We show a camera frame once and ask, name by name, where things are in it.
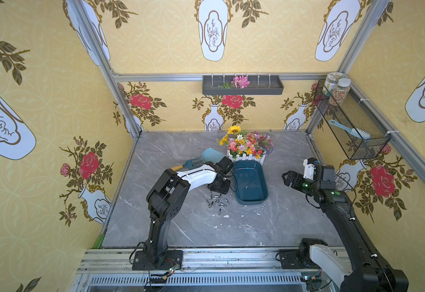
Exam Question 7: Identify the black wire mesh basket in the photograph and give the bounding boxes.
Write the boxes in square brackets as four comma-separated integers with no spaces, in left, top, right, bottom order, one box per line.
[314,80,391,160]

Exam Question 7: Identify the light blue plastic scoop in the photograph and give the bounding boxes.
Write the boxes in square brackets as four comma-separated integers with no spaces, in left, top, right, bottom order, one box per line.
[201,148,226,164]

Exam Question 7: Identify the pink flower on shelf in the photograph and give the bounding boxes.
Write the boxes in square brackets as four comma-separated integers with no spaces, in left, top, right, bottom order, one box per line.
[231,75,250,88]

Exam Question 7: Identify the aluminium front rail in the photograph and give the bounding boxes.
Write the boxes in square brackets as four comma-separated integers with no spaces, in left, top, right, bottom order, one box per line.
[70,246,320,292]

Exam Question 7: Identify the aluminium corner frame post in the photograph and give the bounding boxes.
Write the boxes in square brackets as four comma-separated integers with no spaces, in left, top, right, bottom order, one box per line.
[63,1,140,141]

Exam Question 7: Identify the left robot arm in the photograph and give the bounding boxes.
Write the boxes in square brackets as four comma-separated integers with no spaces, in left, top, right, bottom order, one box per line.
[133,157,234,270]

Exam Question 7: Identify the clear jar white lid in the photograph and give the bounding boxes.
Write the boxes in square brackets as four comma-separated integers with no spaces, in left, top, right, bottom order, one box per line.
[322,72,346,96]

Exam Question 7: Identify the yellow handled blue garden fork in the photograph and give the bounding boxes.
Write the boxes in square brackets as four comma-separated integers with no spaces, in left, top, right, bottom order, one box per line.
[171,156,203,171]

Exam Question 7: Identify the dark teal storage box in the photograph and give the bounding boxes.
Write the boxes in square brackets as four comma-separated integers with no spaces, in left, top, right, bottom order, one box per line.
[233,160,269,206]

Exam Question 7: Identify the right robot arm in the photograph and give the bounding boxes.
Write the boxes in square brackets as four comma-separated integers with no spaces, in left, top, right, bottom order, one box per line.
[282,158,409,292]

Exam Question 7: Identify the dark grey wall shelf tray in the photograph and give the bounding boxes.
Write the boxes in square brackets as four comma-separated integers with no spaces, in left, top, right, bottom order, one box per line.
[202,74,284,96]

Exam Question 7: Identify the light blue brush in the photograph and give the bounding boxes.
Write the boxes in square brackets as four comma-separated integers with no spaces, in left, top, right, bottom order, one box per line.
[328,119,371,140]

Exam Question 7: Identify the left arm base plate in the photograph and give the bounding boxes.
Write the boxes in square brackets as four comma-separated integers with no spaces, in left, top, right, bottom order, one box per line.
[129,249,184,271]

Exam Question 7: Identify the clear jar beige lid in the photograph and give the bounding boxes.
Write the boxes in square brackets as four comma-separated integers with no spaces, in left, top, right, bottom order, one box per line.
[329,78,352,106]

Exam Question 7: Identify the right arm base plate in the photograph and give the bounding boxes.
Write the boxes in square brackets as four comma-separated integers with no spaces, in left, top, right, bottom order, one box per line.
[276,249,319,270]

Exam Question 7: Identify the white picket flower planter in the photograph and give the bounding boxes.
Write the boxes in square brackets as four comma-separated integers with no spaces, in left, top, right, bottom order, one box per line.
[217,125,274,164]

